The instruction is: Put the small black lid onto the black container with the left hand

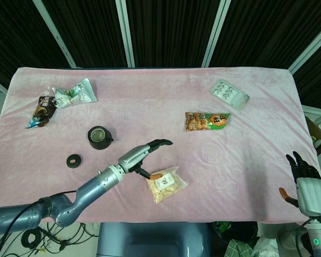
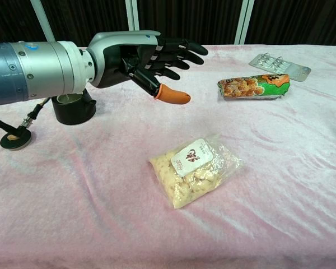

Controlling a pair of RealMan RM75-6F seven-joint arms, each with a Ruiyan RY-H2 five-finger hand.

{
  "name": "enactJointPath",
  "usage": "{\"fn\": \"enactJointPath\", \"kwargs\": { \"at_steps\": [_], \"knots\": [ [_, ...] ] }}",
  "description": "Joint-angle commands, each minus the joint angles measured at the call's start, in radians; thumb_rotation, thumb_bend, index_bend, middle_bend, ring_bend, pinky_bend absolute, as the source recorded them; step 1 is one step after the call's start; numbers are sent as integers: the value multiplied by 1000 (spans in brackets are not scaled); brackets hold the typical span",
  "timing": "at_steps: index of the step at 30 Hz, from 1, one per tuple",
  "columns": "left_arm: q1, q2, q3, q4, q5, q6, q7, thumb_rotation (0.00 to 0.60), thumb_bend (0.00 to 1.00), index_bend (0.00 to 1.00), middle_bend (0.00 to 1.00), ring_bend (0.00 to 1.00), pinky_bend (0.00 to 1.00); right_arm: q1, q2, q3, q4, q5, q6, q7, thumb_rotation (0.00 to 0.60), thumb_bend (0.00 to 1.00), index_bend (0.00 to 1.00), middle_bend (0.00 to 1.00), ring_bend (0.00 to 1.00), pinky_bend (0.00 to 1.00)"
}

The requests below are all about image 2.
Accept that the black arm cable with connector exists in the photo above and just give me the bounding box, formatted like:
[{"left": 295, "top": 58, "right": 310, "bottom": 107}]
[{"left": 0, "top": 97, "right": 52, "bottom": 138}]

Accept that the pink plush tablecloth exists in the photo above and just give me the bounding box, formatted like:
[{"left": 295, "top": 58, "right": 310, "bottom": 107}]
[{"left": 0, "top": 44, "right": 336, "bottom": 269}]

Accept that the black teapot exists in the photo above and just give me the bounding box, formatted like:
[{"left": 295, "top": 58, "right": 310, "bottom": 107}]
[{"left": 50, "top": 89, "right": 97, "bottom": 126}]

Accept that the white slanted frame pole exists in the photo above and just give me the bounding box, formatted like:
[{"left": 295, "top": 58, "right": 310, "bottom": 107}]
[{"left": 30, "top": 0, "right": 58, "bottom": 43}]

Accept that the clear bag with white label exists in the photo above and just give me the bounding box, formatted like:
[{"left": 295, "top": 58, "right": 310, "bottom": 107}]
[{"left": 149, "top": 133, "right": 246, "bottom": 210}]

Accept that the white double frame pole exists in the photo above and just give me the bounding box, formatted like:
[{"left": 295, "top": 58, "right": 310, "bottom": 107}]
[{"left": 125, "top": 0, "right": 139, "bottom": 31}]

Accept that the binder clips blister pack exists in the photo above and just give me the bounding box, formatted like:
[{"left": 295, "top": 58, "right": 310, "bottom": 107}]
[{"left": 248, "top": 53, "right": 312, "bottom": 82}]

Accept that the orange green snack bag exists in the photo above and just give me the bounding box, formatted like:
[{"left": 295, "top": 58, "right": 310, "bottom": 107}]
[{"left": 217, "top": 73, "right": 292, "bottom": 99}]

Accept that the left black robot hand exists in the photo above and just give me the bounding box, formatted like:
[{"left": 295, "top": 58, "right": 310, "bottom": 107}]
[{"left": 85, "top": 30, "right": 209, "bottom": 105}]

